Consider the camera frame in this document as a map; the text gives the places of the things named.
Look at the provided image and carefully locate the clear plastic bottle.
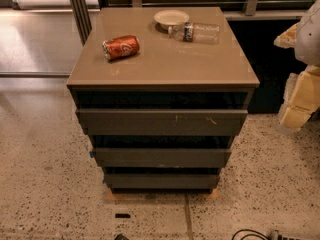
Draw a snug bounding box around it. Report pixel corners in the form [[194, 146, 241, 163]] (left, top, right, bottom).
[[168, 22, 220, 45]]

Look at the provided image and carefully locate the black cable on floor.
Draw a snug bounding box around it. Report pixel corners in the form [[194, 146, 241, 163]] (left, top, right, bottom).
[[231, 228, 301, 240]]

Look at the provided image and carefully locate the grey bottom drawer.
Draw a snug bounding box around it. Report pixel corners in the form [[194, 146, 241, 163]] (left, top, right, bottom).
[[104, 174, 219, 189]]

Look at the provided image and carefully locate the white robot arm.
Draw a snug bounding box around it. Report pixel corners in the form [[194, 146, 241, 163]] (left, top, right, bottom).
[[274, 0, 320, 134]]

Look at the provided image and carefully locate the grey drawer cabinet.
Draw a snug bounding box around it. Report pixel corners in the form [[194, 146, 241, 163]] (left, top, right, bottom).
[[67, 7, 259, 177]]

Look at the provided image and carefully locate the white shallow bowl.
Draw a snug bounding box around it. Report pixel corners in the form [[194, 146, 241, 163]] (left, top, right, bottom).
[[154, 10, 189, 30]]

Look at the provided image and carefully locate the dark metal post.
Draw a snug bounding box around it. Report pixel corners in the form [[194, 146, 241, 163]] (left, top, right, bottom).
[[69, 0, 92, 44]]

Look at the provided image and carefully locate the grey top drawer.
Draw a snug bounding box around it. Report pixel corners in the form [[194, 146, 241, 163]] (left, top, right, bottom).
[[76, 109, 247, 136]]

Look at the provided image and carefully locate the grey drawer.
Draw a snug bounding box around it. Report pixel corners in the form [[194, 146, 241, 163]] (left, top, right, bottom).
[[91, 148, 231, 168], [104, 174, 219, 189], [76, 109, 247, 136]]

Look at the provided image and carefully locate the grey middle drawer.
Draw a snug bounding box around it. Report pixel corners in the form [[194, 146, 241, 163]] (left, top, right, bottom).
[[91, 148, 231, 168]]

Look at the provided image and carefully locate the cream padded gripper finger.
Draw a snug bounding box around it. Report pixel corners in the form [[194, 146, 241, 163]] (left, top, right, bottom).
[[273, 23, 298, 49], [279, 66, 320, 130]]

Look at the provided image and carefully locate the blue tape piece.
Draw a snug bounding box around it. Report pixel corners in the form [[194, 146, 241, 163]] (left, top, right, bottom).
[[89, 151, 95, 158]]

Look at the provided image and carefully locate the red soda can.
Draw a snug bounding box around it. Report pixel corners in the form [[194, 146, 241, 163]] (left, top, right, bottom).
[[102, 35, 140, 61]]

